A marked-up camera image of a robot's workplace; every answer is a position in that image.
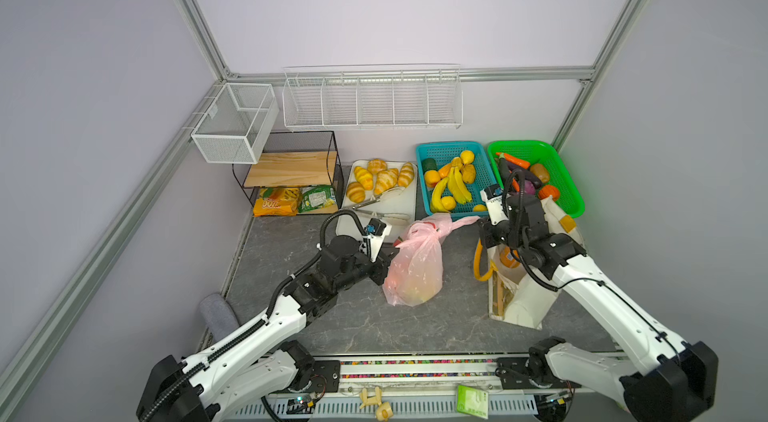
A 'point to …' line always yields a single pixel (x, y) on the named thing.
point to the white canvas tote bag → (520, 295)
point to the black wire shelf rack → (291, 159)
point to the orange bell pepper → (549, 190)
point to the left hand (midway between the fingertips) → (396, 253)
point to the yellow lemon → (467, 156)
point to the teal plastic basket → (478, 176)
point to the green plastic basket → (569, 202)
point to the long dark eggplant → (528, 173)
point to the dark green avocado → (428, 164)
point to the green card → (472, 401)
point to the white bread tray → (395, 205)
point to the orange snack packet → (275, 201)
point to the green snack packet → (315, 197)
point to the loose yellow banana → (456, 180)
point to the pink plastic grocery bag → (414, 271)
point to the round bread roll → (376, 166)
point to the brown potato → (541, 172)
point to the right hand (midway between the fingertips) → (483, 221)
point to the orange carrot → (514, 160)
